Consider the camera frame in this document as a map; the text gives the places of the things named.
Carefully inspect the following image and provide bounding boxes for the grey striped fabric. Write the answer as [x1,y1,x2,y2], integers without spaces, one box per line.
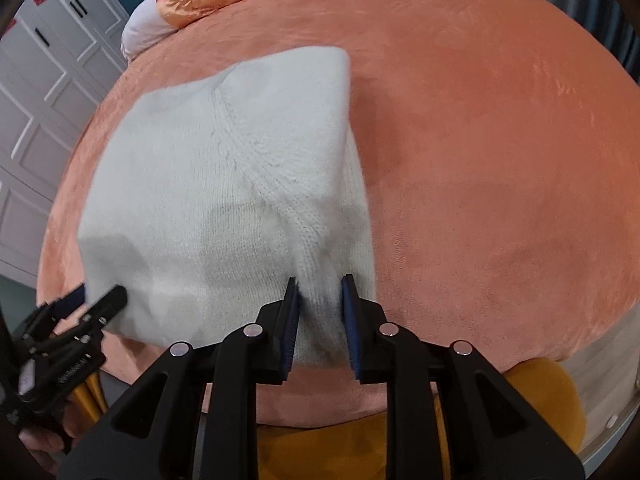
[520,0,640,81]

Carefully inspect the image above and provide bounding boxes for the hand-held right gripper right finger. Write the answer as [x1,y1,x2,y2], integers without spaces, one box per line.
[341,274,586,480]

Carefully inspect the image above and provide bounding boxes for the white wardrobe doors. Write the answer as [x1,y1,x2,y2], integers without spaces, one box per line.
[0,0,131,281]

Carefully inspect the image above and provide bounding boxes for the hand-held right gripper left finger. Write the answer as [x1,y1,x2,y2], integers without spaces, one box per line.
[59,276,301,480]

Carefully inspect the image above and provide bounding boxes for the person's left hand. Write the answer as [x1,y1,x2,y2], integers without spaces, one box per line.
[22,405,84,476]

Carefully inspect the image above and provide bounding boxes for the cream knit sweater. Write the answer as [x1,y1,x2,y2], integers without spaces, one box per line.
[77,45,378,366]

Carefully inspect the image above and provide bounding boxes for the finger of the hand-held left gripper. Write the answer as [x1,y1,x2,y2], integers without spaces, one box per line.
[47,282,87,317]
[75,285,128,333]

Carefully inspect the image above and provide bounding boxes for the person's mustard yellow clothing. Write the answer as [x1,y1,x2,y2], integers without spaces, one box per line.
[67,357,586,480]

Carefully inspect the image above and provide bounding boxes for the orange plush blanket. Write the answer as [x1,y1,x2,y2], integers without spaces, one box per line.
[35,0,640,428]

